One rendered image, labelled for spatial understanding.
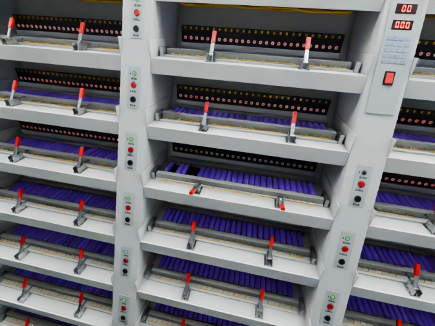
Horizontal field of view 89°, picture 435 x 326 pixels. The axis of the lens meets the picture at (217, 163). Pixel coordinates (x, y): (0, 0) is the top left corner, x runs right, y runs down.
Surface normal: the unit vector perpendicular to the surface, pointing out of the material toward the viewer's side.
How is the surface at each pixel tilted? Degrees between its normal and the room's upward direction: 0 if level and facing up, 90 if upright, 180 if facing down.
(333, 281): 90
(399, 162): 110
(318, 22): 90
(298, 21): 90
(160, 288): 20
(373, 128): 90
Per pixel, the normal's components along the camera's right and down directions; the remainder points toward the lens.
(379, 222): 0.06, -0.86
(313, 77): -0.19, 0.49
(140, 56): -0.16, 0.17
